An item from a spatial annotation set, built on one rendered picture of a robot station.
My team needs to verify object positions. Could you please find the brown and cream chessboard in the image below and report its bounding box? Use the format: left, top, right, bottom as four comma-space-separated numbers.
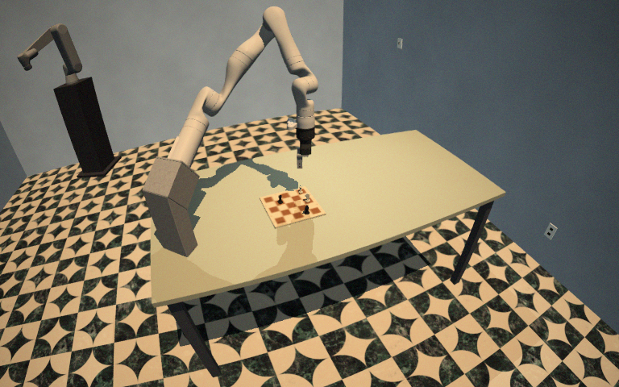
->
260, 186, 326, 228

